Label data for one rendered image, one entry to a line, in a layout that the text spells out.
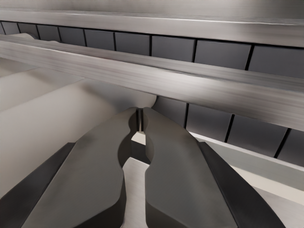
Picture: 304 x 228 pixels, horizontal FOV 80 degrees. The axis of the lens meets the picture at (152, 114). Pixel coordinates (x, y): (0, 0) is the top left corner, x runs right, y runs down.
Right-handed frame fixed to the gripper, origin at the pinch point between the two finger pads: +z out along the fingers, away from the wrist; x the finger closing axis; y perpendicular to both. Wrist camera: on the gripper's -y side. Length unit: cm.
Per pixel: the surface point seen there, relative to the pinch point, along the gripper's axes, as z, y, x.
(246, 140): 1.3, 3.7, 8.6
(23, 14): 14.8, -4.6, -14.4
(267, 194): 3.4, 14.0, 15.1
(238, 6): 7.4, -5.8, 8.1
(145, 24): 6.4, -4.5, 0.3
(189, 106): 3.9, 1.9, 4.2
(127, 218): 8.2, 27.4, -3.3
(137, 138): 2.5, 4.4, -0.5
